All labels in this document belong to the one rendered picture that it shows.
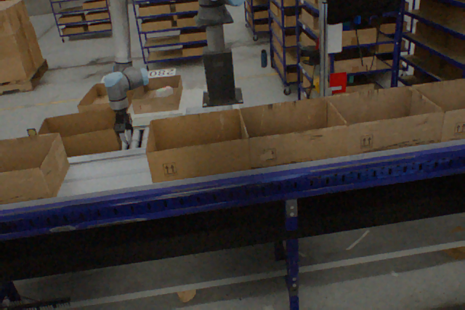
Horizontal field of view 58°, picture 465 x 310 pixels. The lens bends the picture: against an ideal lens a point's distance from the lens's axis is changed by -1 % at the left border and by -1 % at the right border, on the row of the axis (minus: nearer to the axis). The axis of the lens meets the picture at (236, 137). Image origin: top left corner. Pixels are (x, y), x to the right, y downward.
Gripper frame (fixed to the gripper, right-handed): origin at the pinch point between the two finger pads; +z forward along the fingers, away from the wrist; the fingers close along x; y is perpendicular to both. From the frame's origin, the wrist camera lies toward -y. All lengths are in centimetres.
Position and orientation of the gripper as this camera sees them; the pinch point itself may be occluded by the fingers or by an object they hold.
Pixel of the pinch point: (127, 143)
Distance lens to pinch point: 226.2
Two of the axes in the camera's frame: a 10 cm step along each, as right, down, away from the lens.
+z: 0.9, 8.8, 4.7
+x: -9.9, 1.3, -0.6
